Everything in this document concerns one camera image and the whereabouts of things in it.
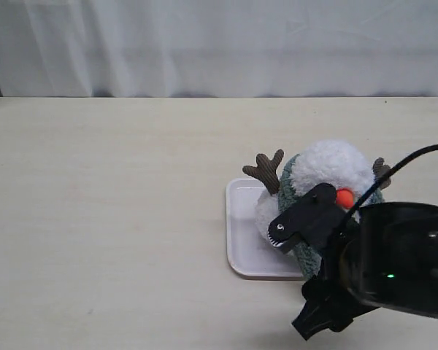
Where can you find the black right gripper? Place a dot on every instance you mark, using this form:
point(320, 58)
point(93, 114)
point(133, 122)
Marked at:
point(329, 304)

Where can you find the green knitted scarf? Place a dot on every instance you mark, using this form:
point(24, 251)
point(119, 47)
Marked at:
point(306, 255)

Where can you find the white plush snowman toy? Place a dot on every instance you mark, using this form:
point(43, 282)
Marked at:
point(268, 170)

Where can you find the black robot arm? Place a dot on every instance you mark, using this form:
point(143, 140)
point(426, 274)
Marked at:
point(388, 259)

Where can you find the white square tray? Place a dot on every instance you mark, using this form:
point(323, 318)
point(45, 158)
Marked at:
point(248, 255)

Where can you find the white curtain backdrop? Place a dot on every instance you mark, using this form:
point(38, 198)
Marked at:
point(218, 48)

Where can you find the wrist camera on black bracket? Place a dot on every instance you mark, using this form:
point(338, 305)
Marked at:
point(312, 219)

